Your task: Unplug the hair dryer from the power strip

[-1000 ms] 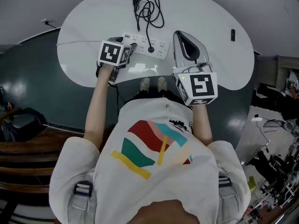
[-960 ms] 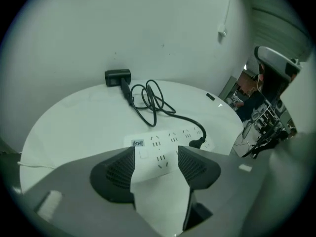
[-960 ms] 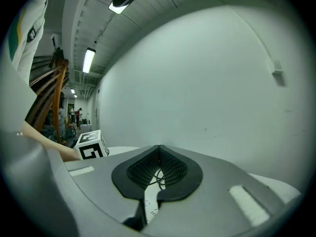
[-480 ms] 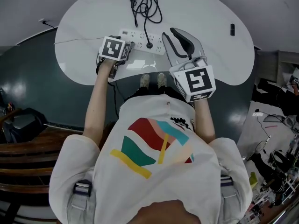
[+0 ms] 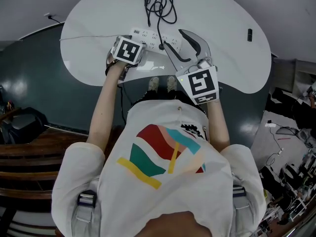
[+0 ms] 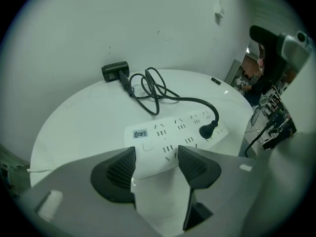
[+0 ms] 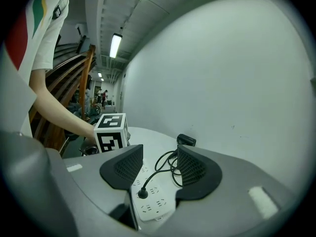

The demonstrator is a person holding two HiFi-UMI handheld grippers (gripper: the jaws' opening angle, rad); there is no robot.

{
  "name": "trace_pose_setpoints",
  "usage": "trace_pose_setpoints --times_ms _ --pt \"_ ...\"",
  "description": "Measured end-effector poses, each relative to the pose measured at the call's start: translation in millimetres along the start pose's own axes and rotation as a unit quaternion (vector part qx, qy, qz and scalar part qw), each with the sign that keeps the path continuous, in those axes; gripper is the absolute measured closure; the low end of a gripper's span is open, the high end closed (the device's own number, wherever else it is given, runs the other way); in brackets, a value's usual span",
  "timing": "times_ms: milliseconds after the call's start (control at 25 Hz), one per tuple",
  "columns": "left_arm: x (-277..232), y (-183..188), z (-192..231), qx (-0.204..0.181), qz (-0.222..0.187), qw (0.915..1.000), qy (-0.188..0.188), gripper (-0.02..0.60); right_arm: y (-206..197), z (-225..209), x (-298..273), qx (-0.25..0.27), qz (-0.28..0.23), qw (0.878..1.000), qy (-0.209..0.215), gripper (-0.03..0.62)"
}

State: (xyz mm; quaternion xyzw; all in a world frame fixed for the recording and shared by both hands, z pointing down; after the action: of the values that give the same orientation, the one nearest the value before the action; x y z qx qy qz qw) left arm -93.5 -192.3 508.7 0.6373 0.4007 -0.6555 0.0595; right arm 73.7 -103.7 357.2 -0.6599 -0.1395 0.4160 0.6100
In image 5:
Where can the white floor adapter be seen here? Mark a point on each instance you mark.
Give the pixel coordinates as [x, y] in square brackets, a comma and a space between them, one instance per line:
[270, 125]

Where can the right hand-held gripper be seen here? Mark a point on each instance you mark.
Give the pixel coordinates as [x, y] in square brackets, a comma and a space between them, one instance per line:
[201, 83]

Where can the person's left forearm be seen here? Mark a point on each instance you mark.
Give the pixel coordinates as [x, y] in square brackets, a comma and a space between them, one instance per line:
[105, 102]

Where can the person's right shoe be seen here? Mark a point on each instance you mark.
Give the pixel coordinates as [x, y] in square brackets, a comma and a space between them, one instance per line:
[172, 83]

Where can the white printed t-shirt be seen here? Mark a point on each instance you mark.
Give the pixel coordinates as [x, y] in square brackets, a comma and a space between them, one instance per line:
[158, 176]

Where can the person's shoe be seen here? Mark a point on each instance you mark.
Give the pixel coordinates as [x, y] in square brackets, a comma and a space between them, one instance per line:
[153, 83]
[172, 83]

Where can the black chair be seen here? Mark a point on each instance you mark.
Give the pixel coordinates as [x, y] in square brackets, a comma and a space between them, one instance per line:
[22, 125]

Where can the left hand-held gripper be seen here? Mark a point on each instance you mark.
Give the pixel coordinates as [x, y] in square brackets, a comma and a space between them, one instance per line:
[127, 50]

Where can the dark wooden bench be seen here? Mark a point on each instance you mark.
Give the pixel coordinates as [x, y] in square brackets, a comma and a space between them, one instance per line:
[37, 162]

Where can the person's right forearm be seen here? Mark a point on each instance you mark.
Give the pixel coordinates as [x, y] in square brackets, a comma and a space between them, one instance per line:
[218, 125]

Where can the white wall socket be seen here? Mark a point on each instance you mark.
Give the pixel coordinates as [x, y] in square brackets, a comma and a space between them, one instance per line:
[47, 15]

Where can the black trousers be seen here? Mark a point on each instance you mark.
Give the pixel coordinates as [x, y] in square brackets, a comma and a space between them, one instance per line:
[160, 95]

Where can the small black rectangular device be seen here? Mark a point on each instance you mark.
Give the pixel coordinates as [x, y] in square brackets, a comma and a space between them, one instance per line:
[250, 34]

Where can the white power strip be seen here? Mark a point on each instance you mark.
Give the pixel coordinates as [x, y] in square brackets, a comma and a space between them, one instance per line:
[148, 37]

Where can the person's left shoe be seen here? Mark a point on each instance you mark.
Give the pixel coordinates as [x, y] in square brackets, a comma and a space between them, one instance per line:
[153, 83]

